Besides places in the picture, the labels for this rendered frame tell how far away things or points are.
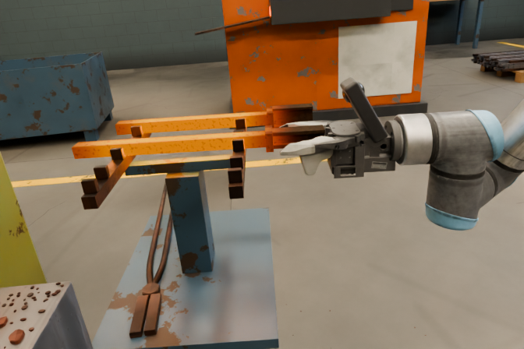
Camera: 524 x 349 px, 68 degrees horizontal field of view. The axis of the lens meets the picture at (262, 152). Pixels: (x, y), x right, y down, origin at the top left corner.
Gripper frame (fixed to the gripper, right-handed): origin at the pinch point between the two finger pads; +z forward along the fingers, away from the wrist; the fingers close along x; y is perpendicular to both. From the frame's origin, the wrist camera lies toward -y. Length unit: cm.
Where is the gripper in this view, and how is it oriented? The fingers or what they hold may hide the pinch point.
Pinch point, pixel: (281, 135)
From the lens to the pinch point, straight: 68.2
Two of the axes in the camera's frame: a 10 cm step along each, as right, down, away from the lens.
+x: 0.1, -3.8, 9.2
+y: 0.7, 9.2, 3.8
